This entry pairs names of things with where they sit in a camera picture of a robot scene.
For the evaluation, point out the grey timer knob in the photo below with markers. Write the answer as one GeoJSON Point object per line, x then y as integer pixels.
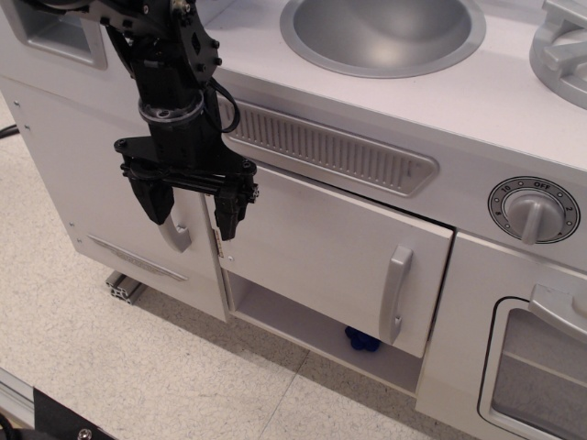
{"type": "Point", "coordinates": [534, 210]}

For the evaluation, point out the grey oven door handle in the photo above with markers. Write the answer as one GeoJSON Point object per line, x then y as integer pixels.
{"type": "Point", "coordinates": [565, 311]}

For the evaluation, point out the grey vent grille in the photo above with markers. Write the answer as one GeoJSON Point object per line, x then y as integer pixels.
{"type": "Point", "coordinates": [329, 150]}

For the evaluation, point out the aluminium extrusion rail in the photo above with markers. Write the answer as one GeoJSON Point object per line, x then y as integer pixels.
{"type": "Point", "coordinates": [124, 288]}

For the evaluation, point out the grey fridge door handle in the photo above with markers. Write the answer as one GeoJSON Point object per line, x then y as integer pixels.
{"type": "Point", "coordinates": [176, 236]}

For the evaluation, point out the white fridge door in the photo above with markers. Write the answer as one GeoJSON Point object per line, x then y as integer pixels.
{"type": "Point", "coordinates": [72, 146]}

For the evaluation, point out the silver sink bowl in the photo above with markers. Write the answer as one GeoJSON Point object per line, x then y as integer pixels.
{"type": "Point", "coordinates": [383, 39]}

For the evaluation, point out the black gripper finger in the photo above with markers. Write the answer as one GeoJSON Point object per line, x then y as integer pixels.
{"type": "Point", "coordinates": [155, 197]}
{"type": "Point", "coordinates": [231, 206]}

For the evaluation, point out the blue toy object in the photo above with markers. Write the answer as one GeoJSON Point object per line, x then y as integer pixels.
{"type": "Point", "coordinates": [361, 341]}

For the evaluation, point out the grey stove burner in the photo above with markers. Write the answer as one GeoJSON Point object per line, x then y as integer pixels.
{"type": "Point", "coordinates": [558, 50]}

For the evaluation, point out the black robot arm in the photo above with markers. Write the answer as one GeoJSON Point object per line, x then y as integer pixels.
{"type": "Point", "coordinates": [167, 52]}

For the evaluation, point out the white oven door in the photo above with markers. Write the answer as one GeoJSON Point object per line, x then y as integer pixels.
{"type": "Point", "coordinates": [534, 376]}

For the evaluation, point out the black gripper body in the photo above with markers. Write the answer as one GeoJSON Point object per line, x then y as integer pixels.
{"type": "Point", "coordinates": [186, 150]}

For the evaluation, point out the white toy kitchen unit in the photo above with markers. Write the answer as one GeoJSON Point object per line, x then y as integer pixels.
{"type": "Point", "coordinates": [484, 120]}

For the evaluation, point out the white cabinet door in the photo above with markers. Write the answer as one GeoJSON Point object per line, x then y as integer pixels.
{"type": "Point", "coordinates": [330, 251]}

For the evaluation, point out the grey cabinet door handle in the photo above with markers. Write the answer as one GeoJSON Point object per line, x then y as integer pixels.
{"type": "Point", "coordinates": [390, 320]}

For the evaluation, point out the silver fridge emblem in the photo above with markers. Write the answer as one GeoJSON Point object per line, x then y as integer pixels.
{"type": "Point", "coordinates": [137, 260]}

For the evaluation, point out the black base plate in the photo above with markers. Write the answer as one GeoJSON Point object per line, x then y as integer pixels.
{"type": "Point", "coordinates": [60, 422]}

